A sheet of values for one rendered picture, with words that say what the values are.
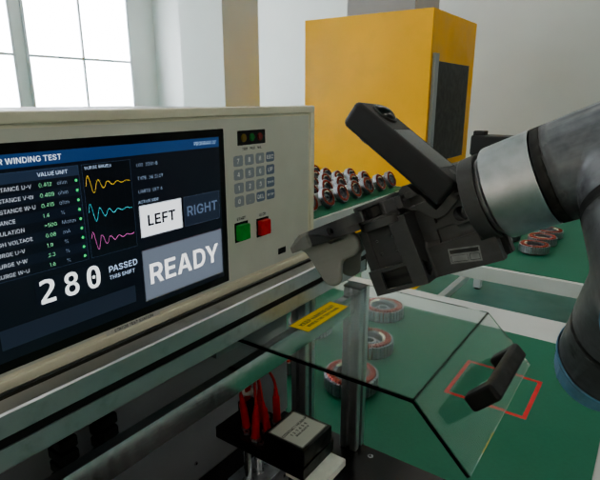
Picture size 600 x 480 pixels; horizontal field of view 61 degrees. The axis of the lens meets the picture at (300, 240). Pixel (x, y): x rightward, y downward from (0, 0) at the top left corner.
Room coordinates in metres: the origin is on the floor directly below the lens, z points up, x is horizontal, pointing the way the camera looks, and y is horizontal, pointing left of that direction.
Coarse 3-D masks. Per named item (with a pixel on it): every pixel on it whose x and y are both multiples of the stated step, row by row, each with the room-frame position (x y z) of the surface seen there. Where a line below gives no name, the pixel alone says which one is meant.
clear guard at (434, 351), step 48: (336, 288) 0.69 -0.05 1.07; (288, 336) 0.53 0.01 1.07; (336, 336) 0.53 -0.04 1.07; (384, 336) 0.53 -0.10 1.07; (432, 336) 0.53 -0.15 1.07; (480, 336) 0.55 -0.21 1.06; (384, 384) 0.43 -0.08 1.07; (432, 384) 0.44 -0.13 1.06; (480, 384) 0.48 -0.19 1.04; (480, 432) 0.42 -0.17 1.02
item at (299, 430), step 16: (240, 416) 0.62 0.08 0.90; (272, 416) 0.62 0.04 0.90; (288, 416) 0.59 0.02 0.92; (304, 416) 0.59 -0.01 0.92; (224, 432) 0.59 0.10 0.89; (240, 432) 0.58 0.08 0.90; (272, 432) 0.55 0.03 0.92; (288, 432) 0.55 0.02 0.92; (304, 432) 0.55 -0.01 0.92; (320, 432) 0.55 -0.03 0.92; (240, 448) 0.57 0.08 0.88; (256, 448) 0.56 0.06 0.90; (272, 448) 0.54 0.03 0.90; (288, 448) 0.53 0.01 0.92; (304, 448) 0.52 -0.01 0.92; (320, 448) 0.55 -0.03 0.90; (256, 464) 0.60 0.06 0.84; (272, 464) 0.54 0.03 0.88; (288, 464) 0.53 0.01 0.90; (304, 464) 0.52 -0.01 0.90; (320, 464) 0.54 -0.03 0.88; (336, 464) 0.54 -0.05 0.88
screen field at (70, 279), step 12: (96, 264) 0.41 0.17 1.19; (60, 276) 0.38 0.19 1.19; (72, 276) 0.39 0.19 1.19; (84, 276) 0.40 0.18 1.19; (96, 276) 0.41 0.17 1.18; (36, 288) 0.37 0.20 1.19; (48, 288) 0.37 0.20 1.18; (60, 288) 0.38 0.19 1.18; (72, 288) 0.39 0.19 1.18; (84, 288) 0.40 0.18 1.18; (96, 288) 0.41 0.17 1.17; (36, 300) 0.37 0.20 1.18; (48, 300) 0.37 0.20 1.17; (60, 300) 0.38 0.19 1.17
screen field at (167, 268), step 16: (192, 240) 0.50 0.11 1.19; (208, 240) 0.52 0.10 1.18; (144, 256) 0.45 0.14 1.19; (160, 256) 0.46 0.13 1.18; (176, 256) 0.48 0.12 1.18; (192, 256) 0.50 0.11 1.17; (208, 256) 0.52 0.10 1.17; (144, 272) 0.45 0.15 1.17; (160, 272) 0.46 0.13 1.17; (176, 272) 0.48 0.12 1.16; (192, 272) 0.50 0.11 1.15; (208, 272) 0.51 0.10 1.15; (160, 288) 0.46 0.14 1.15; (176, 288) 0.48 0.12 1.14
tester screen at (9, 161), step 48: (144, 144) 0.46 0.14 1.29; (192, 144) 0.51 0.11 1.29; (0, 192) 0.35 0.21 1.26; (48, 192) 0.38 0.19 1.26; (96, 192) 0.42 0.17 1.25; (144, 192) 0.45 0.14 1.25; (192, 192) 0.50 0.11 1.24; (0, 240) 0.35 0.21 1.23; (48, 240) 0.38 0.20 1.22; (96, 240) 0.41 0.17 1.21; (144, 240) 0.45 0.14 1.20; (0, 288) 0.35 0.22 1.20; (144, 288) 0.45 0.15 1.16; (192, 288) 0.50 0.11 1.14; (48, 336) 0.37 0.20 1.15
